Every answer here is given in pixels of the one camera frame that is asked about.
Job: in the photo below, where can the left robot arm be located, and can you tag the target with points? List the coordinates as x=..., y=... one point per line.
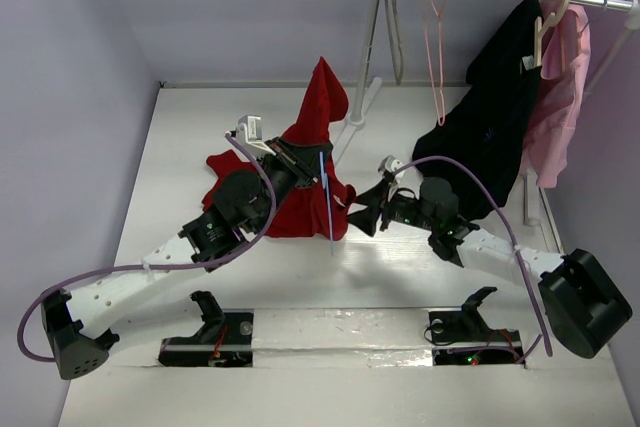
x=78, y=316

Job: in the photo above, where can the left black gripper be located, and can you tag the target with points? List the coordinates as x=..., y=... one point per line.
x=302, y=162

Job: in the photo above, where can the black t shirt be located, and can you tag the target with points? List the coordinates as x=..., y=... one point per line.
x=486, y=129

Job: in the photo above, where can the red t shirt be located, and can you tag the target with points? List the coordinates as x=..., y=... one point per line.
x=319, y=203

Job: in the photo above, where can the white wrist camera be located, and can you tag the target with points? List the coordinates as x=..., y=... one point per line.
x=390, y=170
x=247, y=136

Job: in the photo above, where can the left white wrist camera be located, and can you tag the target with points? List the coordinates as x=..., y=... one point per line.
x=247, y=136

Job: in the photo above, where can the grey plastic hanger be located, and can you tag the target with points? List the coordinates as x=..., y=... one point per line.
x=395, y=39

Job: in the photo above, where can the wooden hanger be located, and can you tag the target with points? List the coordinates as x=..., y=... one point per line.
x=542, y=25

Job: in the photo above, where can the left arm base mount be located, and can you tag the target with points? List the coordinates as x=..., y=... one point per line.
x=224, y=339

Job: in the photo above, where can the pink shirt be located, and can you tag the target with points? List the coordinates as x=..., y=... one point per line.
x=566, y=56

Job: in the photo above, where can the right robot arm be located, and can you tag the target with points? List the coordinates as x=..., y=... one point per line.
x=573, y=298

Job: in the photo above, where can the blue wire hanger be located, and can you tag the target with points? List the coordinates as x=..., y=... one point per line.
x=325, y=183

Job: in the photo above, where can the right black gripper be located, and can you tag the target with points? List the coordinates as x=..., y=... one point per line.
x=386, y=204

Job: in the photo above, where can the pink wire hanger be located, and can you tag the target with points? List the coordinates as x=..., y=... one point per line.
x=436, y=72

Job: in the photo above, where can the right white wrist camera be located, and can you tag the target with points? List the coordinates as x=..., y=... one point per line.
x=390, y=170

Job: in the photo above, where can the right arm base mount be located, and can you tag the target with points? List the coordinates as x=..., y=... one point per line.
x=461, y=337

